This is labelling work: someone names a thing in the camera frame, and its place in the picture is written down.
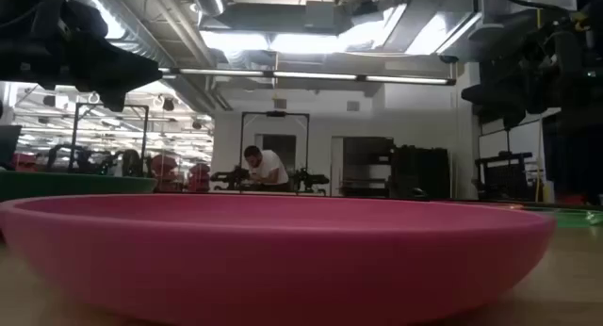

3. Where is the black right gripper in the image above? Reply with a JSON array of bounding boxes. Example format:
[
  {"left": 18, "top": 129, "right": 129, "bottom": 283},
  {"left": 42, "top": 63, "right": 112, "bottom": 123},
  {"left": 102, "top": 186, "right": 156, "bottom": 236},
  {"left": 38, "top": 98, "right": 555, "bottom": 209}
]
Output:
[{"left": 460, "top": 9, "right": 603, "bottom": 131}]

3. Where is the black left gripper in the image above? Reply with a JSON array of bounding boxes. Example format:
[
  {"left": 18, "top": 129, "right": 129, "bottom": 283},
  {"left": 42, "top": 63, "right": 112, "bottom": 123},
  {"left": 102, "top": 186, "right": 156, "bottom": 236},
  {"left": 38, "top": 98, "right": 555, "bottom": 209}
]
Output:
[{"left": 0, "top": 0, "right": 164, "bottom": 113}]

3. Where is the dark green plastic plate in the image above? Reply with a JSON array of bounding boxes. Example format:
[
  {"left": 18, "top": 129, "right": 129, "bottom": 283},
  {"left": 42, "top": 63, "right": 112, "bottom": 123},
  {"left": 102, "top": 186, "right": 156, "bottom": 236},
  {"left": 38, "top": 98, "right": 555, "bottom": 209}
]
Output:
[{"left": 0, "top": 170, "right": 158, "bottom": 203}]

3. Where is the pink plastic plate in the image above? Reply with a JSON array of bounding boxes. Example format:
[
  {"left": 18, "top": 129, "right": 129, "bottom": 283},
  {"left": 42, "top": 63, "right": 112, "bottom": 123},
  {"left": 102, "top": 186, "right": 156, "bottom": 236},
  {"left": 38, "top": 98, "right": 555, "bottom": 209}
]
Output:
[{"left": 0, "top": 193, "right": 558, "bottom": 326}]

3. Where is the red machine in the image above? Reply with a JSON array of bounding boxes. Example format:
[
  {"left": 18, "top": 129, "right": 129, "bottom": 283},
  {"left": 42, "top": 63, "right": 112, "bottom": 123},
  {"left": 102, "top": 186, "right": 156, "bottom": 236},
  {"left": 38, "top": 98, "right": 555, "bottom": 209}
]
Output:
[
  {"left": 187, "top": 162, "right": 212, "bottom": 193},
  {"left": 147, "top": 155, "right": 181, "bottom": 193}
]

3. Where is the red bin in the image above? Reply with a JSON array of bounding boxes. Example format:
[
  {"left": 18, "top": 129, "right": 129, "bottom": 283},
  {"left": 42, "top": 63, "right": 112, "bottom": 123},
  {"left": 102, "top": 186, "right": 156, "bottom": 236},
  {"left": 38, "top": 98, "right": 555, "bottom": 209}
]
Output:
[{"left": 555, "top": 192, "right": 588, "bottom": 206}]

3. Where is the black cabinet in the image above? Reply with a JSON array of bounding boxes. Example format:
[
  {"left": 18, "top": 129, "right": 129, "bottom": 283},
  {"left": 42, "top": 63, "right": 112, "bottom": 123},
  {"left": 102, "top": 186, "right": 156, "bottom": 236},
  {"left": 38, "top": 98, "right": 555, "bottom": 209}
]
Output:
[{"left": 389, "top": 145, "right": 451, "bottom": 200}]

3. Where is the seated person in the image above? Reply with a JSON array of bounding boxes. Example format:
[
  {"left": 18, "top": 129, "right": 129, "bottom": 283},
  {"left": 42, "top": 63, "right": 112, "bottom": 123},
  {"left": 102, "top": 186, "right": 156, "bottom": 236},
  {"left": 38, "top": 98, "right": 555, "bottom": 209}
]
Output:
[{"left": 242, "top": 145, "right": 291, "bottom": 193}]

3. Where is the long ceiling light fixture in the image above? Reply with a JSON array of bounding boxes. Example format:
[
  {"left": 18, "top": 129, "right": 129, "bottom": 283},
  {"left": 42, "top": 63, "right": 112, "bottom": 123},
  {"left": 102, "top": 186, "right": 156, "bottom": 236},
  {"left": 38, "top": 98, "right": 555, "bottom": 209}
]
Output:
[{"left": 158, "top": 67, "right": 457, "bottom": 87}]

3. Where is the grey ceiling box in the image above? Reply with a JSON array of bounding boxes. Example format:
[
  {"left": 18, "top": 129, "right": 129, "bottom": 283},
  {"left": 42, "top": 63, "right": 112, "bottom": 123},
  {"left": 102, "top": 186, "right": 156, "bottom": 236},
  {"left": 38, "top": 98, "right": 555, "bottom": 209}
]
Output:
[{"left": 303, "top": 0, "right": 341, "bottom": 34}]

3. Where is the yellow hanging cable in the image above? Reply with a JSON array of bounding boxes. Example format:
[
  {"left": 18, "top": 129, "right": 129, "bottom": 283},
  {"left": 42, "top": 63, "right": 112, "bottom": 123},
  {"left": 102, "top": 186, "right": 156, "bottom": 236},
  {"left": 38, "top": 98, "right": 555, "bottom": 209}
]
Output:
[{"left": 533, "top": 8, "right": 544, "bottom": 203}]

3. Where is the black wire cart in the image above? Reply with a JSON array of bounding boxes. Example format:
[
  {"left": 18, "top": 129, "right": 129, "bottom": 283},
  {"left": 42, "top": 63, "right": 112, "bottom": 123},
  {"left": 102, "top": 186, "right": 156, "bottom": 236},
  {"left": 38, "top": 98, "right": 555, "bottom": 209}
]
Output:
[{"left": 474, "top": 151, "right": 537, "bottom": 201}]

